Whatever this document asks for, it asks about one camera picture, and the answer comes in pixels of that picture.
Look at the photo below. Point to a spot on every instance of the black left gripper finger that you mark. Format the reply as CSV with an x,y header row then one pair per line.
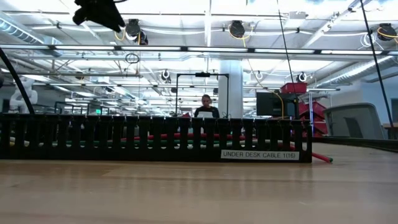
x,y
99,17
115,20

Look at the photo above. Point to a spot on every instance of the long ceiling light strip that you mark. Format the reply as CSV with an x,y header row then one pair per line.
x,y
149,48

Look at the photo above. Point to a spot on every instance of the person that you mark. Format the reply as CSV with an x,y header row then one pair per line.
x,y
206,109

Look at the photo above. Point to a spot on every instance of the white pillar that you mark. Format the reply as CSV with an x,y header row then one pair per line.
x,y
231,81

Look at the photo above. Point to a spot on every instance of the black monitor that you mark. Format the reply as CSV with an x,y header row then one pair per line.
x,y
270,104

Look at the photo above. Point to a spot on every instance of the red storage bin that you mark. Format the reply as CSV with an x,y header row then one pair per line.
x,y
317,112
293,88

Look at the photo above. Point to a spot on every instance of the silver ventilation duct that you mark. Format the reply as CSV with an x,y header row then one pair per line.
x,y
18,31
357,71

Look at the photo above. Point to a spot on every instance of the black gantry frame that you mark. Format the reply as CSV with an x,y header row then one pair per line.
x,y
176,93

